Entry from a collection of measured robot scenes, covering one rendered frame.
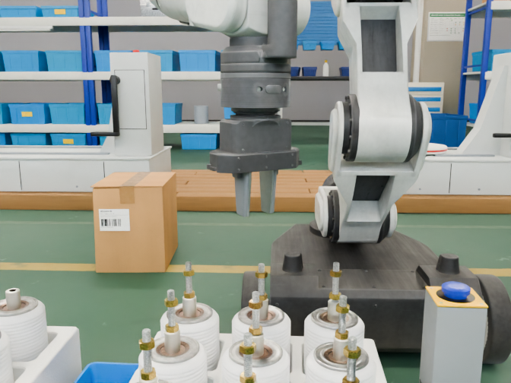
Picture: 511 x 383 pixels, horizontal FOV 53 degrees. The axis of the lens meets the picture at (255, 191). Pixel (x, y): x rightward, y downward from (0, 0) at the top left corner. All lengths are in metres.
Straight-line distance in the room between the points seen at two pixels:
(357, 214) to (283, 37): 0.75
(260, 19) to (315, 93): 8.36
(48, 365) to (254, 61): 0.59
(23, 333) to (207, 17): 0.59
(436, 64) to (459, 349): 6.33
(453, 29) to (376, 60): 5.95
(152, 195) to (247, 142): 1.11
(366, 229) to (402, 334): 0.29
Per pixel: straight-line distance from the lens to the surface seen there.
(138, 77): 2.75
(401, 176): 1.14
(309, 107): 8.97
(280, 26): 0.60
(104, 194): 1.75
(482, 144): 2.99
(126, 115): 2.77
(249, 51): 0.61
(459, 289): 0.80
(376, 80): 1.08
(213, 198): 2.59
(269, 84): 0.61
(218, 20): 0.62
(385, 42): 1.18
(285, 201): 2.58
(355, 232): 1.32
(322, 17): 6.64
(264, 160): 0.63
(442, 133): 5.17
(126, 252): 1.78
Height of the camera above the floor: 0.61
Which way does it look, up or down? 11 degrees down
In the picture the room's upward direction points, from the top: straight up
